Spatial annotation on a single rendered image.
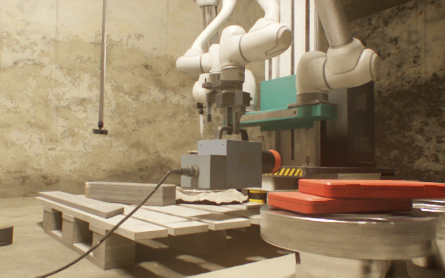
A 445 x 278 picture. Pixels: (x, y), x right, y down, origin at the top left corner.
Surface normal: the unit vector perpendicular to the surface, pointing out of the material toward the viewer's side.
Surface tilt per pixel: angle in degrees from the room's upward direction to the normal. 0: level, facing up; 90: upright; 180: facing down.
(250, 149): 90
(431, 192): 90
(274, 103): 90
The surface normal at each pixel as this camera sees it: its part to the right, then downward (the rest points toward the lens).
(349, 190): 0.14, -0.07
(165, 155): 0.61, -0.05
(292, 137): -0.73, -0.07
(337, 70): -0.62, 0.51
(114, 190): -0.46, -0.07
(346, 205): 0.39, -0.07
